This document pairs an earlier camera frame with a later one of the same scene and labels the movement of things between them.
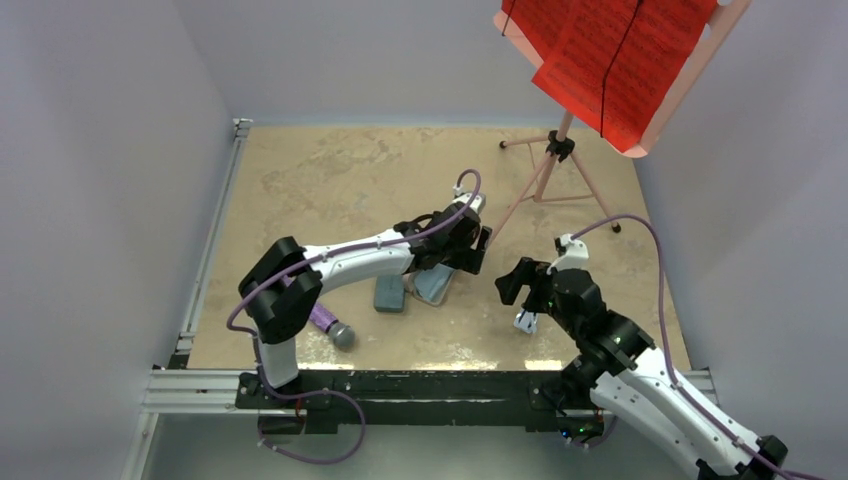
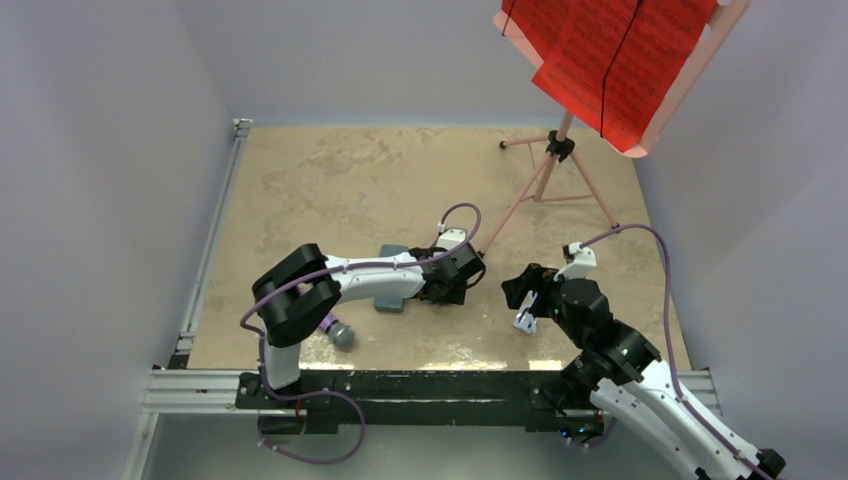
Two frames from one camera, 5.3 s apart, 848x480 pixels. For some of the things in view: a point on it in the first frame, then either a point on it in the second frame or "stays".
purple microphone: [342, 335] stays
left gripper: [469, 260] to [455, 295]
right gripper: [525, 272] stays
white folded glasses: [526, 321] stays
